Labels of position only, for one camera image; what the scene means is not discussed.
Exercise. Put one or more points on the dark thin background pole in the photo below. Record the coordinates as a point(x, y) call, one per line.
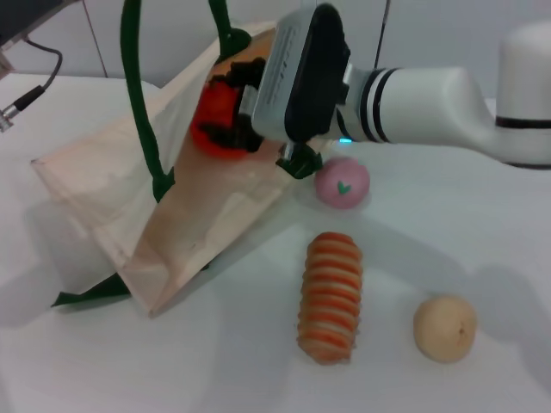
point(382, 34)

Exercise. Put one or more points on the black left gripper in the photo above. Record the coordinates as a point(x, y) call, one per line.
point(21, 15)

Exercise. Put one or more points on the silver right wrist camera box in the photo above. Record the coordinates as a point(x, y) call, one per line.
point(301, 73)

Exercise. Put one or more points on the beige round fruit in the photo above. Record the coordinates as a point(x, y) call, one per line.
point(443, 329)

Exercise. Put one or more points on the orange striped bread roll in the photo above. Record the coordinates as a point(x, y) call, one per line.
point(331, 301)

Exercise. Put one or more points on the orange fruit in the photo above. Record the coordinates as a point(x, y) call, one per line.
point(215, 103)

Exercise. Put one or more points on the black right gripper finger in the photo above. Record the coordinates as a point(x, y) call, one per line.
point(241, 71)
point(232, 135)

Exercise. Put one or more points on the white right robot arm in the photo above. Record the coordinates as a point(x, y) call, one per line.
point(439, 107)

